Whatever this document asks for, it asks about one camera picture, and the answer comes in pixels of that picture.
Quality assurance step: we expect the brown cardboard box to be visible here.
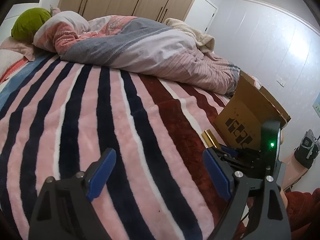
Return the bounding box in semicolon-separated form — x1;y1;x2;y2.
213;70;292;150

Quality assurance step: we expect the gold lipstick tube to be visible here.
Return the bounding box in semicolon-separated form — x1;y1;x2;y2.
201;129;221;149

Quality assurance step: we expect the striped plush blanket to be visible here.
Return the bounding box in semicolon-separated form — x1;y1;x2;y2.
0;54;238;240

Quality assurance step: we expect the person's right forearm red sleeve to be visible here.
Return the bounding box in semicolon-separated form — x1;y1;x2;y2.
285;190;320;233

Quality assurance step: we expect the grey black backpack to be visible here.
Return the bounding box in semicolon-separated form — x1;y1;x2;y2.
294;129;320;169

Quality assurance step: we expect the cream pillow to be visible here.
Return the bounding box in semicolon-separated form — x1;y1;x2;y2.
0;49;25;80

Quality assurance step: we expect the pink board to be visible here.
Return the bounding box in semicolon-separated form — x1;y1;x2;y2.
279;152;308;190

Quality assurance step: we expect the cream fleece blanket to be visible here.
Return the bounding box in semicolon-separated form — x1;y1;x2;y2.
162;17;216;54

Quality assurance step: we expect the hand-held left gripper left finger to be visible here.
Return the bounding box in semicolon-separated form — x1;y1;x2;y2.
28;147;117;240

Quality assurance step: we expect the white door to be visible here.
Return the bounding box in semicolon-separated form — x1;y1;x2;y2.
184;0;218;34

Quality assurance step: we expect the green round pillow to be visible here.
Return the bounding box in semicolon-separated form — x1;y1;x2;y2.
11;8;52;42

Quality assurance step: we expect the pink grey patterned duvet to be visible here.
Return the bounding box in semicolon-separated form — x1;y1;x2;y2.
33;11;242;95

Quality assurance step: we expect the pink towel-covered pillow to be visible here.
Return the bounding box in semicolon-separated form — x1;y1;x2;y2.
0;36;37;62

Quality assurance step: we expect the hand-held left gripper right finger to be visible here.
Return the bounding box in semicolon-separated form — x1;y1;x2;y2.
202;149;292;240

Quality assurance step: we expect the white bed headboard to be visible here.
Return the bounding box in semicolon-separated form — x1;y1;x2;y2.
0;0;47;28

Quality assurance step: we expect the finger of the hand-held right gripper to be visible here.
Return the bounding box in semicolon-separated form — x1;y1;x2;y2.
218;145;240;156
222;154;253;168

